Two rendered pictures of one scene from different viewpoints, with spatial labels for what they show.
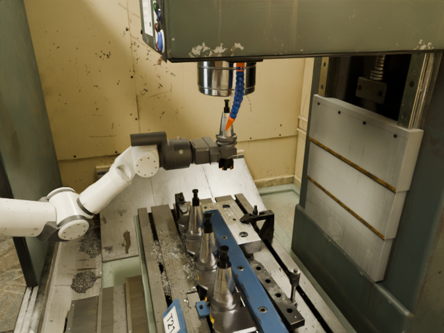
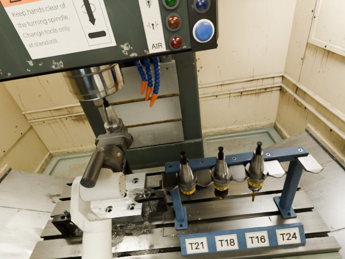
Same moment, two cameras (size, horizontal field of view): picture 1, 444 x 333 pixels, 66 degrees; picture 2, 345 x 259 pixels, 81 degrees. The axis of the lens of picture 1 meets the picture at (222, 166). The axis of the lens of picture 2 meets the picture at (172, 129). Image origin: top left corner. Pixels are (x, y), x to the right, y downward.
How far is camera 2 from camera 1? 72 cm
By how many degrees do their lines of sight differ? 59
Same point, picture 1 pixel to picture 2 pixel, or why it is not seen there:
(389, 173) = (171, 88)
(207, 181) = (10, 207)
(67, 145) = not seen: outside the picture
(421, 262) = (198, 115)
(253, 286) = (250, 155)
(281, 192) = (55, 167)
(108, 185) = (107, 239)
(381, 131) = not seen: hidden behind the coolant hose
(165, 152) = (114, 164)
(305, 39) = not seen: hidden behind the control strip
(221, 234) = (197, 163)
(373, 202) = (167, 108)
